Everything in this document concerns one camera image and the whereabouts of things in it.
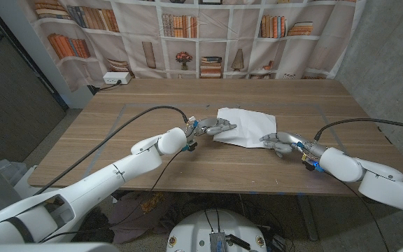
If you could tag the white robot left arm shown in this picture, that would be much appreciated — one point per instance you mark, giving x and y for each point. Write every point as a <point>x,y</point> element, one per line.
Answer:
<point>100,185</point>

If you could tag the white paper sheet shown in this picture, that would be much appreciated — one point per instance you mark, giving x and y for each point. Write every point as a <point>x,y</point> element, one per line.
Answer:
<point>250,126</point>

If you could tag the white robot chest shell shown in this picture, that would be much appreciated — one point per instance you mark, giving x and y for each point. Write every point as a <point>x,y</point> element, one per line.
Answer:
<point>47,248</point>

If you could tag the white power strip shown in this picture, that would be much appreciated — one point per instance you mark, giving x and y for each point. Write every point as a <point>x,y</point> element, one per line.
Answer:
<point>115,77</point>

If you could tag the grey finned electronics module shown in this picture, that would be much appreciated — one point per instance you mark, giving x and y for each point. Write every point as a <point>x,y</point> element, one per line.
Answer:
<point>217,242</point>

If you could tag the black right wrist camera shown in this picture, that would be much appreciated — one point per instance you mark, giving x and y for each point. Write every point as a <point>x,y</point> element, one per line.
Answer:
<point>311,164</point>

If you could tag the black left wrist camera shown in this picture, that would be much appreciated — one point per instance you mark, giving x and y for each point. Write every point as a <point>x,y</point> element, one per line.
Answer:
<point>189,146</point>

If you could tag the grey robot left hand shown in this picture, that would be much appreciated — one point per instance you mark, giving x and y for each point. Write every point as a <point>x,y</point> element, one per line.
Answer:
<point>210,126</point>

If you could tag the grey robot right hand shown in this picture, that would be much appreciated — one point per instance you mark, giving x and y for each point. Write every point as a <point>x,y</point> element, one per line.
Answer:
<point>289,141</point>

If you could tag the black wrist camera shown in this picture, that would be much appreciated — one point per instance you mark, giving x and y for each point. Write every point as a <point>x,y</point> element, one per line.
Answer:
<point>311,164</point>
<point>189,146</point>

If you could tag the white robot torso base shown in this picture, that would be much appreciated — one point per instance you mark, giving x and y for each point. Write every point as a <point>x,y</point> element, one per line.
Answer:
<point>194,231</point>

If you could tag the purple cloth on floor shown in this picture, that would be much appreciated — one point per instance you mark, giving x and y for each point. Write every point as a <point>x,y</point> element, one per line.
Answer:
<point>135,217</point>

